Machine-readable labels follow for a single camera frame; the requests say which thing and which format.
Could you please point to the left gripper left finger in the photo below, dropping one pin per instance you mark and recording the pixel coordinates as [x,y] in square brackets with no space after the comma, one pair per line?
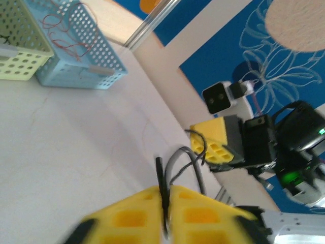
[132,218]

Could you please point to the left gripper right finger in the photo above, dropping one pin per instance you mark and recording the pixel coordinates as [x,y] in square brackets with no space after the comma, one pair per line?
[203,218]

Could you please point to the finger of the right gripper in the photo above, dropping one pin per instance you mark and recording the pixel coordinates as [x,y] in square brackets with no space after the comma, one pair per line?
[218,155]
[215,129]

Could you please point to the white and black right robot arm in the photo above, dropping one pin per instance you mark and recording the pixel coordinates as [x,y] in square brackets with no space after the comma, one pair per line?
[299,228]

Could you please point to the blue plastic basket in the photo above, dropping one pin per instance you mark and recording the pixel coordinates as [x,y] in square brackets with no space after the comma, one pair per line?
[106,56]

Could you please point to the green plastic basket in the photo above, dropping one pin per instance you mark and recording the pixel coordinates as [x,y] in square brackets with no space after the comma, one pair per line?
[20,38]

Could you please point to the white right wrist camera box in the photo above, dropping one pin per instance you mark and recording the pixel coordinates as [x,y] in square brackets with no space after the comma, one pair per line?
[218,97]

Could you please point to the aluminium corner post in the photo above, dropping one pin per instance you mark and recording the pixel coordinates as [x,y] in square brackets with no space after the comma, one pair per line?
[152,24]

